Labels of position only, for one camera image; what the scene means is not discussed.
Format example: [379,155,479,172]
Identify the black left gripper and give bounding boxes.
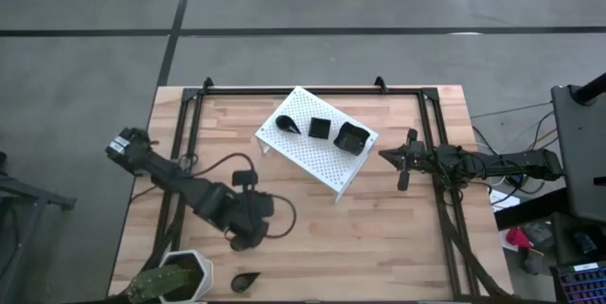
[222,191,276,241]

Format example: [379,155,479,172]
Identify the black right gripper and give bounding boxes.
[378,128,430,192]

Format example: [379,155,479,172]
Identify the white hexagonal plant pot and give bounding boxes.
[158,249,215,304]

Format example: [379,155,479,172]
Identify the white perforated metal shelf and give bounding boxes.
[254,85,380,204]

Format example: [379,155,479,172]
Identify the white paper sheet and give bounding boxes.
[490,189,522,213]

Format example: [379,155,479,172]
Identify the green cactus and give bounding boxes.
[125,264,200,304]

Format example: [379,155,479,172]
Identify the black diagonal beam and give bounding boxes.
[494,187,572,232]

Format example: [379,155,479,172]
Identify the red object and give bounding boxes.
[505,226,534,251]

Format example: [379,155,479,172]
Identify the black box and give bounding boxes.
[553,212,605,267]

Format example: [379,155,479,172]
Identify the dark metal stand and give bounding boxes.
[0,151,78,304]

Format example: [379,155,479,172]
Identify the backlit computer keyboard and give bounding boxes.
[551,260,606,304]

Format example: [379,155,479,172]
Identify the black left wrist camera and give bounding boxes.
[231,170,259,188]

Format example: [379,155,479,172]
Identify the black cable bundle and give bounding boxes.
[141,189,190,272]
[437,189,515,301]

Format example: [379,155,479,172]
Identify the black aluminium table frame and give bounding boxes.
[158,76,479,301]

